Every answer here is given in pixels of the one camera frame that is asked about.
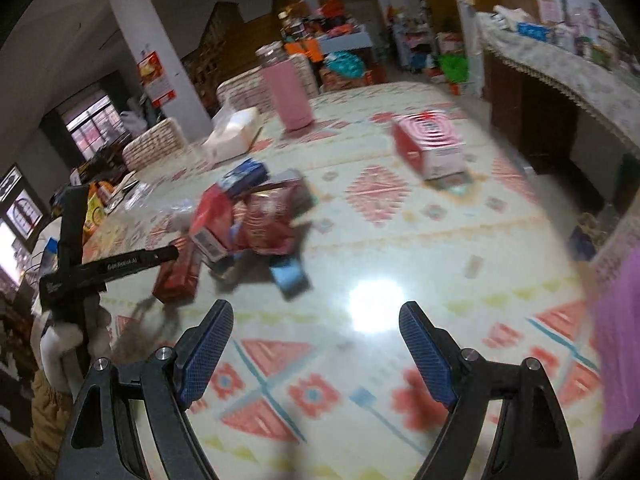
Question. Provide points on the clear plastic bag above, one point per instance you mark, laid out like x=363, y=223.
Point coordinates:
x=150, y=200

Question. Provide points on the sideboard with lace cloth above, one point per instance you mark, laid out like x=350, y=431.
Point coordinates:
x=562, y=113

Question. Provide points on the dark red snack bag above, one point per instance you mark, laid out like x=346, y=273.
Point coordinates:
x=266, y=227

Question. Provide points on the white tissue pack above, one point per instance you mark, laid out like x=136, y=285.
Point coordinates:
x=234, y=133

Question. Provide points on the blue box on sideboard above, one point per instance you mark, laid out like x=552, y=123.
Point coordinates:
x=534, y=31

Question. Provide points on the red white spiral box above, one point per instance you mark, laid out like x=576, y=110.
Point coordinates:
x=429, y=144

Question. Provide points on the white gloved left hand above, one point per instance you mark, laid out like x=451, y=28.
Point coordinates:
x=64, y=352

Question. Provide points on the purple trash basket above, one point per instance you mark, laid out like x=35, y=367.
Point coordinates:
x=617, y=336

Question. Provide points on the green bag on floor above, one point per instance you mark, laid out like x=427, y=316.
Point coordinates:
x=455, y=67

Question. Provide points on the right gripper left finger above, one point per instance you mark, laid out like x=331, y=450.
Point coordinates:
x=102, y=441

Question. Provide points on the patterned chair near pillar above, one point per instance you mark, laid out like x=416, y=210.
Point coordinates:
x=153, y=145

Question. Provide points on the dark red box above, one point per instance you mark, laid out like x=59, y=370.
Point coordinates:
x=177, y=281

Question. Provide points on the blue white tissue packet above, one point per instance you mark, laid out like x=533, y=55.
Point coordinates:
x=243, y=177

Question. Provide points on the red carton box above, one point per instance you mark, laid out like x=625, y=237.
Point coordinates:
x=211, y=224

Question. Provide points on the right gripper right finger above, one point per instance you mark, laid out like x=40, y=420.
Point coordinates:
x=531, y=440

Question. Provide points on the pink thermos bottle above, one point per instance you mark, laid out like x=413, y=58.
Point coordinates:
x=288, y=95

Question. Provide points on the red wall calendar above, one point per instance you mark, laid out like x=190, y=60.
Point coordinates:
x=155, y=81

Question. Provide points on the light blue packet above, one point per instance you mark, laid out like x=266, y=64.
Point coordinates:
x=288, y=274

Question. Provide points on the patterned chair behind bottle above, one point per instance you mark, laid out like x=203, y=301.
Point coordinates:
x=250, y=90

